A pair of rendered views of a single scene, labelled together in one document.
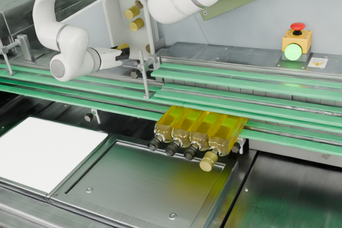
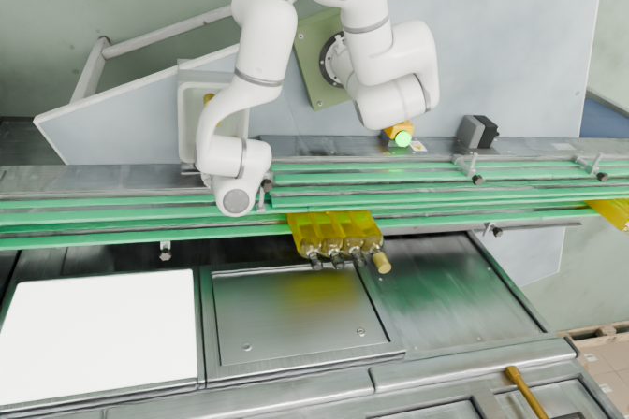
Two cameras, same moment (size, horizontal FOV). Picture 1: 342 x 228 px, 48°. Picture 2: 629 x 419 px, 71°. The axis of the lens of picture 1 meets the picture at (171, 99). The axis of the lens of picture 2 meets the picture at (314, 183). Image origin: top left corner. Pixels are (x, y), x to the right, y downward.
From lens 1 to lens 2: 0.84 m
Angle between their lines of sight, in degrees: 44
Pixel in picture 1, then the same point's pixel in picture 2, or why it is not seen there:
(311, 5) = not seen: hidden behind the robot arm
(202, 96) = (327, 196)
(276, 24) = not seen: hidden behind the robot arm
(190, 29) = (279, 120)
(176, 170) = (315, 283)
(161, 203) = (338, 325)
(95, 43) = (120, 145)
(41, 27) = (211, 147)
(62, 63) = (245, 194)
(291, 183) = (404, 259)
